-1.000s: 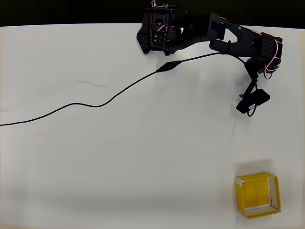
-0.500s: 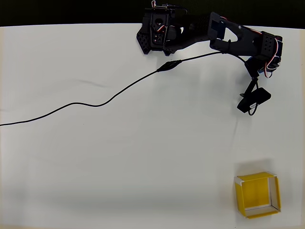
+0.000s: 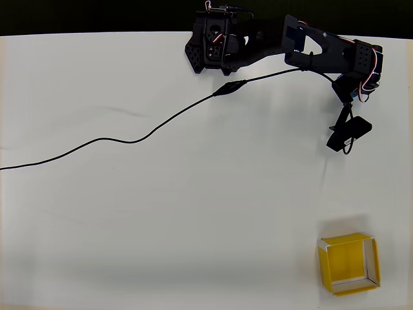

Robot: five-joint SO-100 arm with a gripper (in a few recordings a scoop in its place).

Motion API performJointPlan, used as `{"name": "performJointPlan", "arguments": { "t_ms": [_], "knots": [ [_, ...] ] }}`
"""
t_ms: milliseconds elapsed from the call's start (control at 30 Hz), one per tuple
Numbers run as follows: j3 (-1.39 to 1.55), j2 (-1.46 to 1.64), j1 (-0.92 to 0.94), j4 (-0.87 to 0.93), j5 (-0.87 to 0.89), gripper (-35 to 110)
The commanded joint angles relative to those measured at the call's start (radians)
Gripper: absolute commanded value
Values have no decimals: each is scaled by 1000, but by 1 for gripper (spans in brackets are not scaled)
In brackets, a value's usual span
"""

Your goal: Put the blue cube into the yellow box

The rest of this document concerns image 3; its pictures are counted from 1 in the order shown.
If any yellow paper box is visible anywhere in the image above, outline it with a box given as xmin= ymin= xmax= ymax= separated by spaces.
xmin=317 ymin=231 xmax=382 ymax=297

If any black camera cable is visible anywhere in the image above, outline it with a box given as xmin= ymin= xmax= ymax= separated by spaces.
xmin=0 ymin=63 xmax=356 ymax=171

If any black webcam with mount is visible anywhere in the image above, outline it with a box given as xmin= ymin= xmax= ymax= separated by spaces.
xmin=325 ymin=101 xmax=373 ymax=153

